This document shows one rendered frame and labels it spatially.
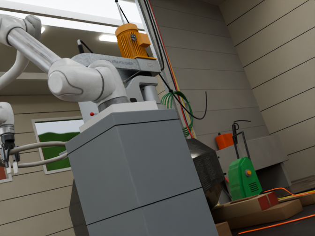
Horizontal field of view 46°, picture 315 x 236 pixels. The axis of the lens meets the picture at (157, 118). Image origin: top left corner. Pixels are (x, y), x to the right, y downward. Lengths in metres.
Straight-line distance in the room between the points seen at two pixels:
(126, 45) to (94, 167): 2.11
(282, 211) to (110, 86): 1.61
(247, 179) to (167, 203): 2.71
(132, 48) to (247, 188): 1.92
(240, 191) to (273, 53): 4.13
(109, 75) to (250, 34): 6.42
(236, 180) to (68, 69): 2.93
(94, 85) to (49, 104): 8.56
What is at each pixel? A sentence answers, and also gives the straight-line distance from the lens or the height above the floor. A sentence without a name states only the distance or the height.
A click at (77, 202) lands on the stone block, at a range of 2.80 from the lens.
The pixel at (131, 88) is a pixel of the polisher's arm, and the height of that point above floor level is 1.40.
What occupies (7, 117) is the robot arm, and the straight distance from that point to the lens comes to 2.41.
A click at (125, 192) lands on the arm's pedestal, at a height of 0.47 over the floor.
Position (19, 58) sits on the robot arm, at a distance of 2.28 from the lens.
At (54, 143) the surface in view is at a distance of 2.35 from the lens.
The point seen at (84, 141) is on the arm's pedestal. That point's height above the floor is 0.75.
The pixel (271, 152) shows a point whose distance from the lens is 6.23.
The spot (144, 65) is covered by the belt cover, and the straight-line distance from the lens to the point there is 3.49.
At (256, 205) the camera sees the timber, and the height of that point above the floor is 0.16.
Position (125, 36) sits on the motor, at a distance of 3.66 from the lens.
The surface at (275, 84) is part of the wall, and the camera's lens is 7.70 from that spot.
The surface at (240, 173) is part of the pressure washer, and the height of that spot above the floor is 0.42.
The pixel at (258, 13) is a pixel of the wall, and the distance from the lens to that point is 8.02.
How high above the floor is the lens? 0.39
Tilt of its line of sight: 12 degrees up
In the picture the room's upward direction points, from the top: 18 degrees counter-clockwise
